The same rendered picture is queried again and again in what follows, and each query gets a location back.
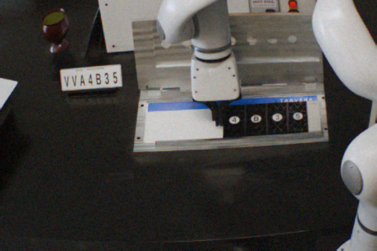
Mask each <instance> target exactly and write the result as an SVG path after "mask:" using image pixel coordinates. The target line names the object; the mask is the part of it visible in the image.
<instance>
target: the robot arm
mask: <svg viewBox="0 0 377 251"><path fill-rule="evenodd" d="M156 28H157V30H158V34H159V37H160V38H161V39H162V40H163V41H164V42H166V43H168V44H176V43H180V42H185V41H187V40H191V42H192V45H190V51H193V52H194V53H193V56H192V59H191V88H192V95H193V98H192V101H194V102H202V103H204V104H205V105H206V106H207V107H208V108H209V109H210V110H211V111H212V119H213V121H215V126H216V127H218V126H219V125H220V126H221V127H222V126H223V125H224V120H226V107H227V106H228V104H229V103H232V101H236V100H241V99H242V94H241V91H240V80H239V74H238V66H237V65H236V59H235V56H234V53H233V52H232V42H231V32H230V19H229V15H228V0H163V2H162V5H161V7H160V9H159V12H158V18H157V27H156ZM312 29H313V30H314V35H315V37H316V39H317V41H318V43H319V45H320V47H321V49H322V51H323V53H324V54H325V56H326V57H327V59H328V62H329V63H330V65H331V67H332V68H333V69H334V71H335V73H336V74H337V76H338V77H339V79H340V80H341V81H342V82H343V83H344V85H345V86H346V87H347V88H348V89H349V90H350V91H352V92H353V93H355V94H356V95H358V96H361V97H363V98H367V99H369V100H371V101H373V102H375V103H377V46H376V44H375V43H374V41H373V40H372V37H371V35H370V33H369V32H368V30H367V28H366V25H365V24H364V22H363V21H362V19H361V17H360V16H359V14H358V12H357V10H356V8H355V5H354V4H353V0H317V1H316V5H315V9H314V12H313V16H312ZM219 100H221V102H220V103H219V107H218V104H217V103H216V102H215V101H219ZM341 177H342V179H343V181H344V183H345V185H346V186H347V188H348V189H349V190H350V191H351V192H352V193H353V195H354V196H356V197H357V199H359V205H358V209H357V215H356V217H355V224H354V226H353V233H352V234H351V239H350V240H349V241H347V242H345V243H344V244H343V245H342V246H341V247H340V248H338V249H337V251H377V123H376V124H374V125H373V126H371V127H370V128H368V129H367V130H366V131H364V132H362V133H361V134H360V135H358V136H357V137H356V138H355V139H354V140H353V141H352V142H351V144H350V145H349V147H348V148H347V149H346V152H345V155H344V156H343V161H342V164H341Z"/></svg>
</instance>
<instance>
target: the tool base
mask: <svg viewBox="0 0 377 251"><path fill-rule="evenodd" d="M140 91H141V93H140V99H139V108H138V115H137V126H136V132H135V144H134V150H133V153H134V156H135V159H139V158H144V159H155V158H172V157H206V156H222V155H239V154H256V153H271V152H282V151H301V150H302V149H320V148H328V147H329V134H328V127H327V109H326V102H325V96H324V84H323V81H321V82H319V81H316V78H304V82H296V83H291V82H287V87H283V88H279V87H269V88H263V85H262V84H261V83H258V84H243V85H241V80H240V91H241V94H242V98H262V97H275V96H301V95H310V96H314V95H316V96H317V97H318V101H319V102H322V118H323V125H324V128H327V130H325V129H324V136H319V137H304V138H293V139H275V140H262V141H244V142H228V143H212V144H196V145H163V146H156V143H144V138H145V134H144V131H145V125H146V118H147V106H148V103H150V102H175V101H190V100H192V98H193V95H192V92H180V87H173V88H161V85H160V84H155V85H148V89H141V90H140ZM322 97H324V99H321V98H322ZM141 104H144V107H141ZM138 137H140V139H137V138H138Z"/></svg>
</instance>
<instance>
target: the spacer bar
mask: <svg viewBox="0 0 377 251"><path fill-rule="evenodd" d="M307 105H308V132H309V133H314V132H317V131H321V129H320V127H321V121H320V106H319V101H309V102H307Z"/></svg>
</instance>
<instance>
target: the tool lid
mask: <svg viewBox="0 0 377 251"><path fill-rule="evenodd" d="M228 15H229V19H230V32H231V36H232V37H234V38H235V40H236V42H235V43H234V44H233V45H232V52H233V53H234V56H235V59H236V65H237V66H238V74H239V80H242V85H243V84H258V83H261V84H262V85H263V88H269V87H279V88H283V87H287V82H291V83H296V82H304V78H317V81H319V82H321V81H324V78H323V59H322V49H321V47H320V45H319V43H318V41H317V39H316V37H315V35H314V30H313V29H312V16H313V13H310V12H309V13H302V12H299V13H293V12H288V13H283V12H278V13H273V12H267V13H261V12H256V13H246V12H244V13H229V14H228ZM157 18H158V17H146V18H139V19H132V33H133V43H134V49H135V64H136V70H137V81H138V88H139V89H147V85H155V84H160V85H161V88H173V87H180V92H191V91H192V88H191V59H192V56H193V53H194V52H193V51H190V46H186V45H185V44H184V43H183V42H180V43H176V44H170V46H169V47H165V46H163V45H162V41H163V40H162V39H161V38H160V37H159V34H158V30H157V28H156V27H157ZM272 35H273V36H274V37H276V39H277V41H276V42H275V43H273V42H269V41H268V37H269V36H272ZM249 36H254V37H255V38H256V41H255V42H254V43H249V42H248V41H247V38H248V37H249ZM290 36H295V37H296V38H297V40H296V41H295V42H294V43H291V42H290V41H289V40H288V38H289V37H290Z"/></svg>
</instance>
